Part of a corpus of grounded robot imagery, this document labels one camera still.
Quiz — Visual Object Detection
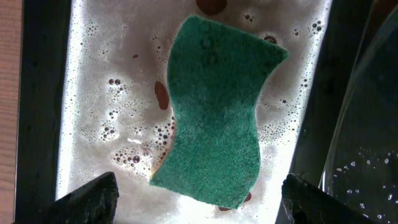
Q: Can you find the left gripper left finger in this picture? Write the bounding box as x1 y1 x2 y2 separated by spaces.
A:
14 172 119 224

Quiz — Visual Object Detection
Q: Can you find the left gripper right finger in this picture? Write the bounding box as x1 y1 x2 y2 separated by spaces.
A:
282 174 376 224

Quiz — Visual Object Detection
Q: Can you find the green yellow sponge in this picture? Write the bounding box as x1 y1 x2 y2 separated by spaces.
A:
150 16 288 209

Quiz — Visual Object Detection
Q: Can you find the black round serving tray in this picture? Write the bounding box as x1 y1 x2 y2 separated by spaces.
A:
319 1 397 223

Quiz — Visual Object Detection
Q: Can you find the black rectangular soapy tray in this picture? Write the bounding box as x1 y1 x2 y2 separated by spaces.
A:
14 0 373 223

